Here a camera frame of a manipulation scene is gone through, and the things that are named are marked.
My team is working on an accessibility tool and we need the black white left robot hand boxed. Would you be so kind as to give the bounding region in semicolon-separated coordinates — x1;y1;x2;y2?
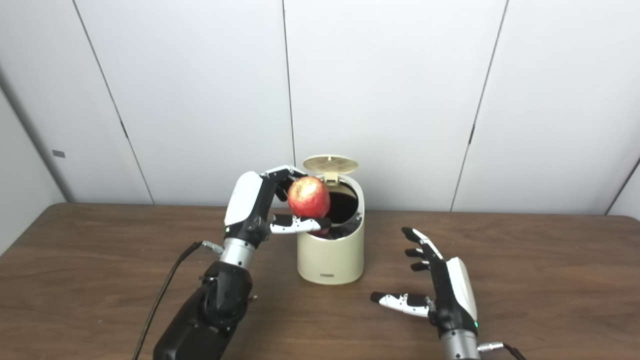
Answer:
223;165;333;249

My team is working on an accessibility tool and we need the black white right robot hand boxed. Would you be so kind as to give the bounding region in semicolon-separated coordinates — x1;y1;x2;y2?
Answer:
370;227;479;339

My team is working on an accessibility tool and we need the red apple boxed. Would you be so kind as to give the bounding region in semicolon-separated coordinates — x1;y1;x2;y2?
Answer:
287;176;332;237

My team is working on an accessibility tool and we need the cream round bin lid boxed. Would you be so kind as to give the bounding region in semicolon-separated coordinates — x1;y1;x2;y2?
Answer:
303;155;360;187

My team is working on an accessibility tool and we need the cream-colored round bin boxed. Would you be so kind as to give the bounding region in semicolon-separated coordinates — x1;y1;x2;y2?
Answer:
297;174;365;286

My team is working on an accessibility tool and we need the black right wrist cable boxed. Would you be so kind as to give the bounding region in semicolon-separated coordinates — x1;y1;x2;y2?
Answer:
477;341;527;360

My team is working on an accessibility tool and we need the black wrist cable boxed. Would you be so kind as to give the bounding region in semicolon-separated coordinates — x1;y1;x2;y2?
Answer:
131;240;225;360
477;341;527;360

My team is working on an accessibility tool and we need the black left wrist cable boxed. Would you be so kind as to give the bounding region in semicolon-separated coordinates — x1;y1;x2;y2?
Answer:
131;240;225;360

